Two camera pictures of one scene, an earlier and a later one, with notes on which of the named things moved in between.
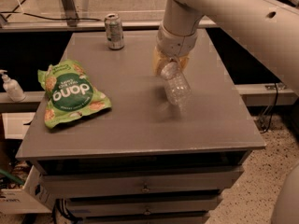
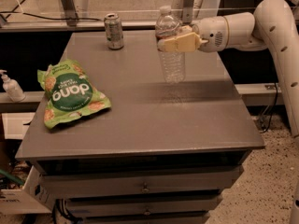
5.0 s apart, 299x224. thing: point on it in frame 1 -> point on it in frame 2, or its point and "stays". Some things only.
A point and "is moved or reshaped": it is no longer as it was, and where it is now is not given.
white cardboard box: x=33 y=199 stays
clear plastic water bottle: x=177 y=84 is moved or reshaped
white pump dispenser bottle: x=12 y=87 stays
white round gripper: x=177 y=46 -> x=212 y=34
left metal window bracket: x=69 y=4 stays
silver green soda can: x=114 y=32 stays
